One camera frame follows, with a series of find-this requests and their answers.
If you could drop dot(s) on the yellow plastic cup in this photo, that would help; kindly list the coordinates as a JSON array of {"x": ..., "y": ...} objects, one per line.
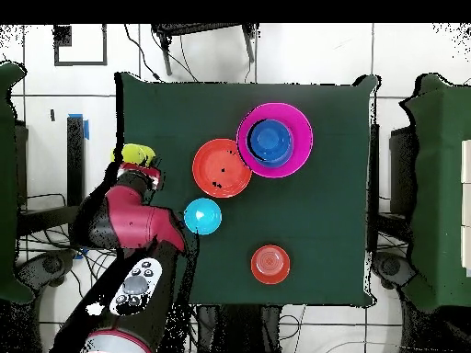
[{"x": 132, "y": 153}]

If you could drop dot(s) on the dark blue ribbed bowl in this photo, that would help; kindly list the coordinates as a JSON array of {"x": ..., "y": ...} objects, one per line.
[{"x": 270, "y": 141}]

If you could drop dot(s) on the light blue translucent bowl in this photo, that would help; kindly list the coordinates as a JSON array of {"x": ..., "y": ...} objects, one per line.
[{"x": 274, "y": 164}]

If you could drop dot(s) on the large pink plastic bowl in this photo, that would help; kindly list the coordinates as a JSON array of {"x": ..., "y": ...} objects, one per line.
[{"x": 301, "y": 147}]

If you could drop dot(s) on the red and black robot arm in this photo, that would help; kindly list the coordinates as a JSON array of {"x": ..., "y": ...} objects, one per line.
[{"x": 136, "y": 220}]

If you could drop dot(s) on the red-orange shallow bowl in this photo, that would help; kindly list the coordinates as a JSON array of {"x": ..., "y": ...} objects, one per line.
[{"x": 209, "y": 165}]

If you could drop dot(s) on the blue tape strip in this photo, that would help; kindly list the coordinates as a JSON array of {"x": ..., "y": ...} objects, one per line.
[{"x": 87, "y": 128}]

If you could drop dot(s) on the black floor stand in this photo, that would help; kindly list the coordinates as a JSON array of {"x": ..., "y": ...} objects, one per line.
[{"x": 75, "y": 147}]

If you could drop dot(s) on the cyan ribbed bowl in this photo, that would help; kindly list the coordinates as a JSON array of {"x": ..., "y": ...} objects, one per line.
[{"x": 202, "y": 217}]

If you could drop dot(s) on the black floor device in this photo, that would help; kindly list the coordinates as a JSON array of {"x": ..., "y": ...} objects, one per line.
[
  {"x": 392, "y": 266},
  {"x": 48, "y": 266}
]

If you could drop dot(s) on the dark green side cloth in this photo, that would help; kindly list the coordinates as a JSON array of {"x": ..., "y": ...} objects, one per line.
[
  {"x": 438, "y": 184},
  {"x": 7, "y": 184}
]

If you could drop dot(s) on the black metal stool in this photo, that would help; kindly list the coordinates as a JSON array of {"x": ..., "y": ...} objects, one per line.
[{"x": 191, "y": 28}]

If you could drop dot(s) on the orange translucent bowl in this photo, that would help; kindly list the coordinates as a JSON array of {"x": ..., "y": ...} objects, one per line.
[{"x": 270, "y": 264}]

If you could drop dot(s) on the dark green table cloth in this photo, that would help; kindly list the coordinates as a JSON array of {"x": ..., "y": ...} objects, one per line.
[{"x": 294, "y": 220}]

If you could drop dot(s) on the white box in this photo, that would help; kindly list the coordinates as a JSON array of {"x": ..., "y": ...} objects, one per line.
[
  {"x": 466, "y": 204},
  {"x": 466, "y": 250},
  {"x": 466, "y": 161}
]

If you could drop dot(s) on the black square frame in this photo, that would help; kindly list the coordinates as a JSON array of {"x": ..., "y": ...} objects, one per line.
[{"x": 62, "y": 36}]

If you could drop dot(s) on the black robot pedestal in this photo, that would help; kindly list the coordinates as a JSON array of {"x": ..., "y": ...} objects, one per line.
[{"x": 239, "y": 331}]

